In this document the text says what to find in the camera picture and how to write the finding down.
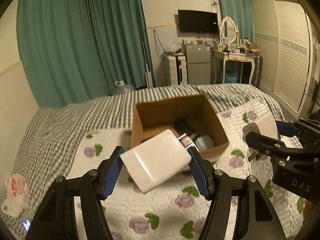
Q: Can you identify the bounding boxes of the blue basket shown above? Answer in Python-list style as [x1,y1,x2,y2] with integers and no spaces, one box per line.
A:
[224,71,238,83]

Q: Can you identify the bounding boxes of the cardboard box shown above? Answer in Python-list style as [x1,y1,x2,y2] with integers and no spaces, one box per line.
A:
[130,94,230,164]

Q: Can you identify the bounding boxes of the white louvred wardrobe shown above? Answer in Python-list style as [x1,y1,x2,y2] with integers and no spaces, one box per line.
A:
[250,0,315,112]

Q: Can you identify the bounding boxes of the red patterned wallet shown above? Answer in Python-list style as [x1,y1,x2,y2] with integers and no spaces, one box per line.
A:
[178,134,193,147]

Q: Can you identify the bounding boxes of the clear plastic bag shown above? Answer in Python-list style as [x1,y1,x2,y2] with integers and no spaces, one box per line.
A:
[166,44,183,55]

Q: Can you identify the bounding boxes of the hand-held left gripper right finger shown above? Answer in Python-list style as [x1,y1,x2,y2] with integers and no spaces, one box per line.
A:
[187,146,287,240]

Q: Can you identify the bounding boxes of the narrow green curtain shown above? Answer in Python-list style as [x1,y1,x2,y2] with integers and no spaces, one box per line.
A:
[215,0,254,43]

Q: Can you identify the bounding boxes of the white red-print plastic bag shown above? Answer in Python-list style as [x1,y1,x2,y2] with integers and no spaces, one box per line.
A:
[1,174,30,218]

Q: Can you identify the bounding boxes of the black wall television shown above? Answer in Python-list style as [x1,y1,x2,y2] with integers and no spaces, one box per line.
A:
[178,9,219,34]

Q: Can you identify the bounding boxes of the white rectangular box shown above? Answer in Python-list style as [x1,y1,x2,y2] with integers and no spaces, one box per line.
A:
[119,129,192,195]

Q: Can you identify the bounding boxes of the silver fridge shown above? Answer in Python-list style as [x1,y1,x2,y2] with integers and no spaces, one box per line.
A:
[182,43,213,85]

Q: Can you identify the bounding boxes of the white mop pole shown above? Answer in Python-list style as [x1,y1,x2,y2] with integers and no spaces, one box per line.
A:
[142,40,155,88]

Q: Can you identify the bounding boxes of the grey checked bedsheet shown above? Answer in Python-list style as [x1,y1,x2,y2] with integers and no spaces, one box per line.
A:
[0,84,285,233]

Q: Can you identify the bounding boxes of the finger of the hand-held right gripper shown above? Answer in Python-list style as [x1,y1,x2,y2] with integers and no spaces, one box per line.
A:
[245,130,320,165]
[275,119,320,150]

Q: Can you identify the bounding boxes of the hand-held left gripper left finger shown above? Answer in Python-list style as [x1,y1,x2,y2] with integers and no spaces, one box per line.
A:
[25,146,125,240]

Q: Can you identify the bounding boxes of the white dressing table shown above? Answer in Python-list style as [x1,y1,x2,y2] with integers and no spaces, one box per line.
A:
[212,49,255,85]

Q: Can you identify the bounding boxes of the white oval mirror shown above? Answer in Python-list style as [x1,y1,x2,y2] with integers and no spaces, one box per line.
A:
[220,17,239,44]

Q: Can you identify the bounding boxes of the white floral quilt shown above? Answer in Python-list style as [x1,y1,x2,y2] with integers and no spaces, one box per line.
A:
[67,97,308,240]

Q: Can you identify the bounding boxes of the black remote control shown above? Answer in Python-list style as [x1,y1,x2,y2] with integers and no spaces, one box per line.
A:
[174,120,198,140]

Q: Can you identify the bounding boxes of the dark suitcase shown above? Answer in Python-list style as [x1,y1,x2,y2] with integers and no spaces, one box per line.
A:
[251,55,263,88]

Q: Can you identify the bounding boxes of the white ribbed suitcase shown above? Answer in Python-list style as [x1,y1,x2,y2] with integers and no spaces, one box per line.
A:
[164,54,188,86]

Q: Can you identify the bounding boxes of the light blue case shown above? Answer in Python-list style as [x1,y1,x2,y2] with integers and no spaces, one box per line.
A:
[195,135,215,152]

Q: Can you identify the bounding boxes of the hanging wall cable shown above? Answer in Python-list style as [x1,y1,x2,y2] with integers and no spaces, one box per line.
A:
[153,29,165,55]

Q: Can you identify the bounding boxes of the clear water jug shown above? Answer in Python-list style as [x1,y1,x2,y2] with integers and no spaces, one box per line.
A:
[114,80,135,95]

